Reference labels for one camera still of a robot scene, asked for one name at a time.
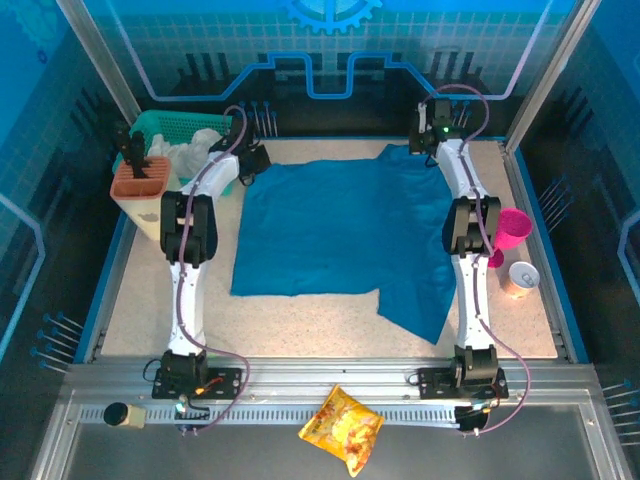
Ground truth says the small black controller board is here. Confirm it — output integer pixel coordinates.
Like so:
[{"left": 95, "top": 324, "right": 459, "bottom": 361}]
[
  {"left": 172, "top": 399, "right": 211, "bottom": 432},
  {"left": 455, "top": 402, "right": 494, "bottom": 434}
]

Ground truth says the pink plastic goblet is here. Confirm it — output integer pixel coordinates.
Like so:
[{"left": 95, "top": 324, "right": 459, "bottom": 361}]
[{"left": 487, "top": 207, "right": 534, "bottom": 270}]

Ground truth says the blue t-shirt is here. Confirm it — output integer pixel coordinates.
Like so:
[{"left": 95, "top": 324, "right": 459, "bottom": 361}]
[{"left": 229, "top": 143, "right": 459, "bottom": 346}]

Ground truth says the orange can with silver lid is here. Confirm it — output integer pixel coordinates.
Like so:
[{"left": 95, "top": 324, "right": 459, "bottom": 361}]
[{"left": 507, "top": 260, "right": 541, "bottom": 300}]

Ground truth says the aluminium frame post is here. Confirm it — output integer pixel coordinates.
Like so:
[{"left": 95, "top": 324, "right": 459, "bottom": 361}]
[
  {"left": 55, "top": 0, "right": 144, "bottom": 126},
  {"left": 503, "top": 0, "right": 601, "bottom": 151}
]

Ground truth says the green plastic mesh basket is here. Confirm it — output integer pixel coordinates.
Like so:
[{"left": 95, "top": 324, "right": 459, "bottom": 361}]
[{"left": 115, "top": 110, "right": 236, "bottom": 199}]

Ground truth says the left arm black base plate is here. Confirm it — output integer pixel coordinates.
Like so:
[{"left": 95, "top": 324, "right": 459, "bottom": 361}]
[{"left": 151, "top": 366, "right": 245, "bottom": 401}]

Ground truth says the beige knife block orange top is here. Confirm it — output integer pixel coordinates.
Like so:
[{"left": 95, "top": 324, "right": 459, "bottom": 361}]
[{"left": 109, "top": 155, "right": 174, "bottom": 242}]

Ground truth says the black knife handle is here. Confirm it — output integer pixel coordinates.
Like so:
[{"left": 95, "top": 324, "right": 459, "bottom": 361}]
[
  {"left": 127, "top": 130, "right": 150, "bottom": 180},
  {"left": 112, "top": 121, "right": 132, "bottom": 164}
]

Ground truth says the yellow snack bag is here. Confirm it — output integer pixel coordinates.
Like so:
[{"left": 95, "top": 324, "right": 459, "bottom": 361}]
[{"left": 297, "top": 383, "right": 386, "bottom": 478}]

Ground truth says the crumpled white t-shirt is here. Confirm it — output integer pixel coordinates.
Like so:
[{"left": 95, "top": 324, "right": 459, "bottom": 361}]
[{"left": 149, "top": 128, "right": 224, "bottom": 179}]

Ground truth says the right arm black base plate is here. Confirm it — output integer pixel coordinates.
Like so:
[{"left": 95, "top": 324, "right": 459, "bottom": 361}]
[{"left": 416, "top": 366, "right": 510, "bottom": 401}]

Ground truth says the aluminium mounting rail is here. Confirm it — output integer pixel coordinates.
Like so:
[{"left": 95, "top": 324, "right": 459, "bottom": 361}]
[{"left": 64, "top": 355, "right": 601, "bottom": 406}]

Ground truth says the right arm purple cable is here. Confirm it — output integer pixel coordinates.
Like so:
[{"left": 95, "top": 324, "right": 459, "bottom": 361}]
[{"left": 418, "top": 83, "right": 532, "bottom": 437}]

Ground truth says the beige bottle with black cap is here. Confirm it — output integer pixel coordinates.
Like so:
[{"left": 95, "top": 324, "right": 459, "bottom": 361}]
[{"left": 103, "top": 402, "right": 147, "bottom": 430}]

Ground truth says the slotted grey cable duct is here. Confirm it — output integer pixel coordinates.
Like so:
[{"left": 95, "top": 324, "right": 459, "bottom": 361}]
[{"left": 78, "top": 405, "right": 464, "bottom": 427}]

